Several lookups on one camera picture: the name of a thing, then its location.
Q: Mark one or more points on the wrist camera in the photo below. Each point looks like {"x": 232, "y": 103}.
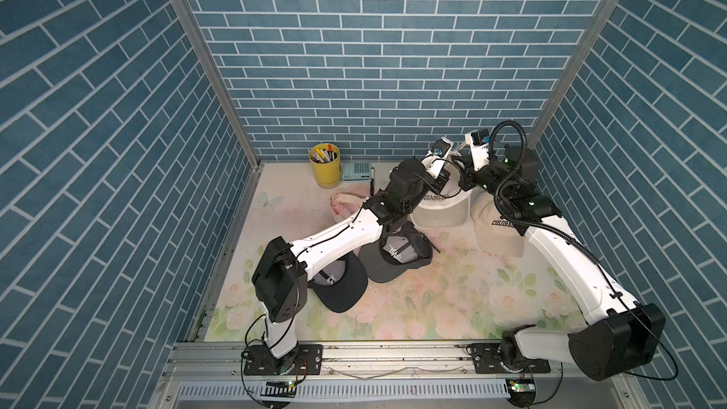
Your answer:
{"x": 479, "y": 144}
{"x": 440, "y": 150}

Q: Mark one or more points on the grey baseball cap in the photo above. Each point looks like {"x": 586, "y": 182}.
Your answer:
{"x": 391, "y": 256}

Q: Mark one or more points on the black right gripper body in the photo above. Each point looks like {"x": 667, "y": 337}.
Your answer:
{"x": 487, "y": 180}

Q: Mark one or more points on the cream white baseball cap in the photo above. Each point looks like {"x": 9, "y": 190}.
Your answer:
{"x": 450, "y": 208}

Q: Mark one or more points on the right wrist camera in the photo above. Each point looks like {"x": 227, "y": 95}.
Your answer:
{"x": 479, "y": 144}

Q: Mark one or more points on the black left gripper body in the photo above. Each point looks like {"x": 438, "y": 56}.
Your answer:
{"x": 421, "y": 186}

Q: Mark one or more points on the pink baseball cap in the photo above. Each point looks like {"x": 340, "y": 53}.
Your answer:
{"x": 344, "y": 205}

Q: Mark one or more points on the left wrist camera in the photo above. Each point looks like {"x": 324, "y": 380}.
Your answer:
{"x": 440, "y": 150}

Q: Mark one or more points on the black baseball cap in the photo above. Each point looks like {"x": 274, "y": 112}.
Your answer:
{"x": 341, "y": 284}

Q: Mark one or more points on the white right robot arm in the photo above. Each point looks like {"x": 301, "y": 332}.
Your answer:
{"x": 620, "y": 333}

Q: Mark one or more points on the beige Colorado baseball cap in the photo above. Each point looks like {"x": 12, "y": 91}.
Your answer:
{"x": 494, "y": 234}

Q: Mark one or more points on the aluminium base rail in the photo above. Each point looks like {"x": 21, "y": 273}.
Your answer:
{"x": 418, "y": 374}

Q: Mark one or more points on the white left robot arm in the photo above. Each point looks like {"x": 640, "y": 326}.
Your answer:
{"x": 282, "y": 275}

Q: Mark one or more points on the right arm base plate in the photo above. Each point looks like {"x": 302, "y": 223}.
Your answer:
{"x": 500, "y": 359}

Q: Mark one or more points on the yellow pen holder cup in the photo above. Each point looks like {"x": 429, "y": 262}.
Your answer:
{"x": 325, "y": 159}

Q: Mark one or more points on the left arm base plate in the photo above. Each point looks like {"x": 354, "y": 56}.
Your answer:
{"x": 304, "y": 359}

